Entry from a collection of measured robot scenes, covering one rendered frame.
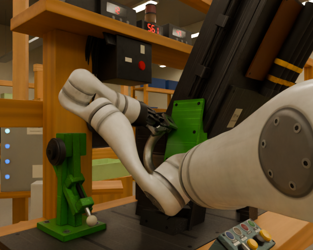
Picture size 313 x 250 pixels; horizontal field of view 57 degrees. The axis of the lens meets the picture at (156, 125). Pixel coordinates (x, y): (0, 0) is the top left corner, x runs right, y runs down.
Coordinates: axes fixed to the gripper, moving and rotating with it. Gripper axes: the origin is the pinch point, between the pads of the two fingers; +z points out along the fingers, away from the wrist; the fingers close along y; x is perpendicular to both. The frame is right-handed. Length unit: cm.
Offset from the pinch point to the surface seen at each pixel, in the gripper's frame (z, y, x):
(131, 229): -5.2, -22.5, 22.4
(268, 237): 6.2, -41.5, -5.7
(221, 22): -4.2, 6.9, -33.3
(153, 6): 10, 61, -20
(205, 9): 51, 80, -35
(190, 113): 3.0, -1.9, -8.2
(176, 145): 2.9, -6.7, 1.2
